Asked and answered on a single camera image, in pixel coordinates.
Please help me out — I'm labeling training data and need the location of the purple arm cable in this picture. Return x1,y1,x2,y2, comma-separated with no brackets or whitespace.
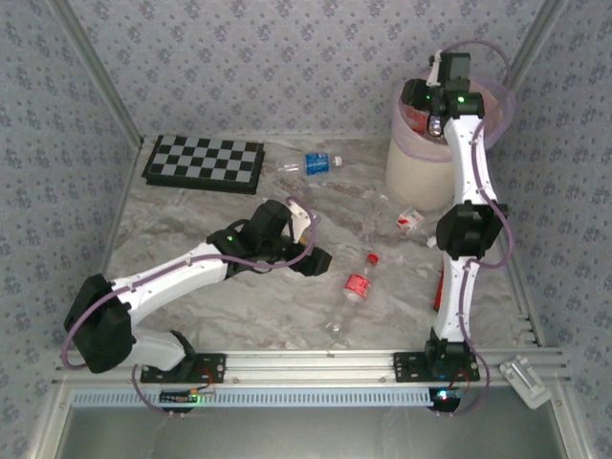
61,195,319,417
439,38,516,417

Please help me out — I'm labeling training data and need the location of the aluminium frame post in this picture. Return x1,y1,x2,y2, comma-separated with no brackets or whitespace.
507,0,573,83
47,0,145,147

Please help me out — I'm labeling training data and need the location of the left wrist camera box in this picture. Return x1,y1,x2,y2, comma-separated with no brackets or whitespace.
285,200,312,244

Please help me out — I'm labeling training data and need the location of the white plastic bracket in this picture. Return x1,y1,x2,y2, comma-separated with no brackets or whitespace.
498,356,552,410

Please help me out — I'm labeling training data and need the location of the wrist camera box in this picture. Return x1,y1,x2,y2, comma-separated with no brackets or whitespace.
426,50,442,88
285,200,312,244

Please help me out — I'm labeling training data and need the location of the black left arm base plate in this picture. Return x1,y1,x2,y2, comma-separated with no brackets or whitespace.
140,352,228,385

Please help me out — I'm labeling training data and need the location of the left circuit board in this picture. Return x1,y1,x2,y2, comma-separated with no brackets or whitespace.
159,389,201,405

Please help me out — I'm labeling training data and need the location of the small white-cap bottle, red-white label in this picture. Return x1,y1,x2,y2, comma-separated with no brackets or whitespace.
396,207,439,249

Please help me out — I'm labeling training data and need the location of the clear bottle without label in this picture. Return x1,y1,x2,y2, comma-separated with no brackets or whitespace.
363,193,391,250

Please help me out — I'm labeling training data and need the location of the cream waste bin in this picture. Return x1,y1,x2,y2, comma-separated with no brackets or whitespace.
384,78,518,212

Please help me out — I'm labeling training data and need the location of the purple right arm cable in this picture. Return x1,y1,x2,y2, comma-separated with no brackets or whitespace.
439,38,516,417

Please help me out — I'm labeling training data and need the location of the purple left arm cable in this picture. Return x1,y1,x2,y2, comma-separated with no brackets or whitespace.
61,195,319,417

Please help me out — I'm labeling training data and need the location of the red glitter tube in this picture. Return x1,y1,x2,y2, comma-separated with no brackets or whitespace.
432,274,447,313

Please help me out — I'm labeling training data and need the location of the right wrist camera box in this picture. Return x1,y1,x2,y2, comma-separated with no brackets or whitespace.
426,50,442,88

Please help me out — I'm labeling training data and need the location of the black and grey chessboard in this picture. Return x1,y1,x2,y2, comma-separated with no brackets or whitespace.
142,134,266,195

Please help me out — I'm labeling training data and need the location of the aluminium front rail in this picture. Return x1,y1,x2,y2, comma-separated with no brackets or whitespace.
51,347,571,387

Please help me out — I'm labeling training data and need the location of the circuit board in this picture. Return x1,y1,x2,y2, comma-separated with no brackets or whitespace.
428,386,464,413
159,389,201,405

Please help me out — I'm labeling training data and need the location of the pink plastic bin liner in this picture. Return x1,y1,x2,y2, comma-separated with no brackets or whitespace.
391,78,518,162

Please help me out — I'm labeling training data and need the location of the right circuit board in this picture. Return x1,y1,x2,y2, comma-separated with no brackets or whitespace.
428,386,464,413

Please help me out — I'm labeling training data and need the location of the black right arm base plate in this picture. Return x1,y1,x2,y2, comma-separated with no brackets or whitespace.
392,351,481,383

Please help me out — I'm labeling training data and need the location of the light blue slotted cable duct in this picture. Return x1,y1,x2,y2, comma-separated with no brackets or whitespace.
71,386,435,408

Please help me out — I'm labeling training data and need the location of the blue-label bottle with white cap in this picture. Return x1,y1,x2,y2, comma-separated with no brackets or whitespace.
275,151,344,177

